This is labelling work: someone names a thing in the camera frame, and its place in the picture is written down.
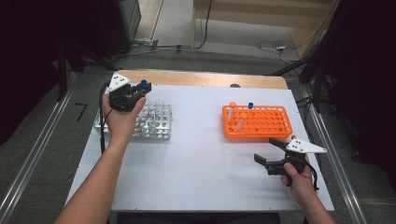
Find orange-capped clear tube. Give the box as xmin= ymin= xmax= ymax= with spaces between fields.
xmin=235 ymin=112 xmax=249 ymax=133
xmin=227 ymin=101 xmax=237 ymax=121

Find black curtain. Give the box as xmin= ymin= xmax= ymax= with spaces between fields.
xmin=0 ymin=0 xmax=97 ymax=144
xmin=311 ymin=0 xmax=396 ymax=188

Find person's right hand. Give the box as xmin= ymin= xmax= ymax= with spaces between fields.
xmin=280 ymin=154 xmax=318 ymax=208

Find metal floor rail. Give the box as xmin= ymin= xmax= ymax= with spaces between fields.
xmin=300 ymin=85 xmax=370 ymax=224
xmin=0 ymin=72 xmax=78 ymax=224

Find orange plastic tube rack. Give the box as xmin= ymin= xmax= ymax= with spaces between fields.
xmin=221 ymin=105 xmax=293 ymax=140

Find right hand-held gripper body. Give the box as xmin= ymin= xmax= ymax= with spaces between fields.
xmin=264 ymin=138 xmax=328 ymax=176

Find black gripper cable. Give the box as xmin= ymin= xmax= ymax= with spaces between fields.
xmin=98 ymin=82 xmax=114 ymax=155
xmin=306 ymin=161 xmax=320 ymax=191

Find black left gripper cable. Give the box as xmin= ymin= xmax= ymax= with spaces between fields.
xmin=98 ymin=82 xmax=114 ymax=155

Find black cabinet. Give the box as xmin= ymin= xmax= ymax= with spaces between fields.
xmin=92 ymin=0 xmax=142 ymax=59

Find grey floor cables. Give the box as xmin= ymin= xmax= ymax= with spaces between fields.
xmin=111 ymin=38 xmax=194 ymax=59

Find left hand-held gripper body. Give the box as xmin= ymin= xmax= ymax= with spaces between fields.
xmin=107 ymin=72 xmax=146 ymax=112

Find white board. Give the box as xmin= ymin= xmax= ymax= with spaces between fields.
xmin=64 ymin=82 xmax=335 ymax=213

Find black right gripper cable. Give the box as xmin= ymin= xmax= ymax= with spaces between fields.
xmin=306 ymin=161 xmax=320 ymax=191

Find white floor cable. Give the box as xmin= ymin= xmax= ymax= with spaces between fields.
xmin=255 ymin=39 xmax=302 ymax=64

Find black metal stand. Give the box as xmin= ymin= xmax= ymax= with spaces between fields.
xmin=55 ymin=40 xmax=118 ymax=102
xmin=269 ymin=46 xmax=334 ymax=113

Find black hanging cable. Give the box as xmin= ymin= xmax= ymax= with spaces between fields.
xmin=195 ymin=0 xmax=213 ymax=50

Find wooden table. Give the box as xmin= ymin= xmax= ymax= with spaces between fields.
xmin=111 ymin=69 xmax=290 ymax=91

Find silver metal tube rack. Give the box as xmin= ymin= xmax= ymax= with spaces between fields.
xmin=93 ymin=102 xmax=173 ymax=140

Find light wooden shelf unit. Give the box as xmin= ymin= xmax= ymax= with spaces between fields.
xmin=191 ymin=0 xmax=340 ymax=60

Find person's left hand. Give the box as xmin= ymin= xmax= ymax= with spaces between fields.
xmin=101 ymin=92 xmax=148 ymax=146

